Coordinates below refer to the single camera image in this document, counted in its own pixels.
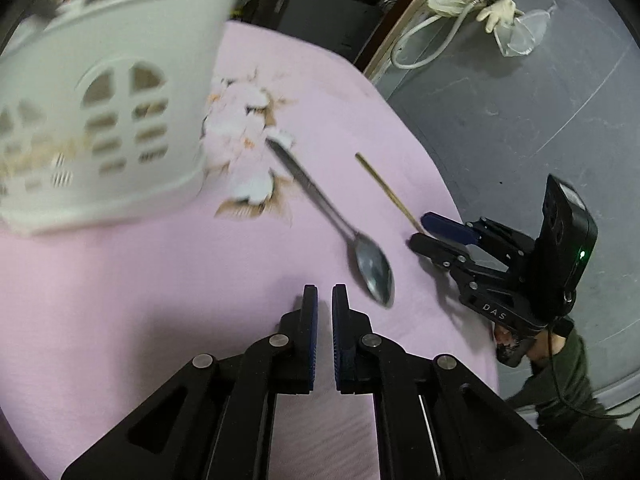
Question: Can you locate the clear plastic bag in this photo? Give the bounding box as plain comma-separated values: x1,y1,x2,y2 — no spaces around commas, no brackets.
494,6,555,58

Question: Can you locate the white work glove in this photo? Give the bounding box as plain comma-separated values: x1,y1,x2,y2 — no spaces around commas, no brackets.
427,0,523,34

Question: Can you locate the pink floral tablecloth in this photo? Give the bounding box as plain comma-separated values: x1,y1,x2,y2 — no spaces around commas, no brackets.
1,23,498,479

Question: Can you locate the white plastic utensil holder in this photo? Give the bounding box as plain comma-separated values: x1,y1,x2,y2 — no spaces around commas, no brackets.
1,0,236,235

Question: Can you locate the person right hand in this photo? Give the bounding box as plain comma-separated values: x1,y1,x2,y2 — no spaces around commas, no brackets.
494,324,535,359

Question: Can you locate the gold long-handled spoon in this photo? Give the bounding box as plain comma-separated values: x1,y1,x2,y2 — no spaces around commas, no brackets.
355,153,426,234

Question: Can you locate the person right forearm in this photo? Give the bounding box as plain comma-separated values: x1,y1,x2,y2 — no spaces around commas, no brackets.
506,330,627,451

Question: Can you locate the grey cabinet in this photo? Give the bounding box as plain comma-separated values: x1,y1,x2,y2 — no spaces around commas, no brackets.
250,0,395,62

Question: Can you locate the large oval steel spoon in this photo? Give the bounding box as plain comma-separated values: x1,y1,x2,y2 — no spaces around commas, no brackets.
266,138,395,308

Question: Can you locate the white rope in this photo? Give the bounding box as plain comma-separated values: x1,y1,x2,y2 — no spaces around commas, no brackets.
390,1,476,72

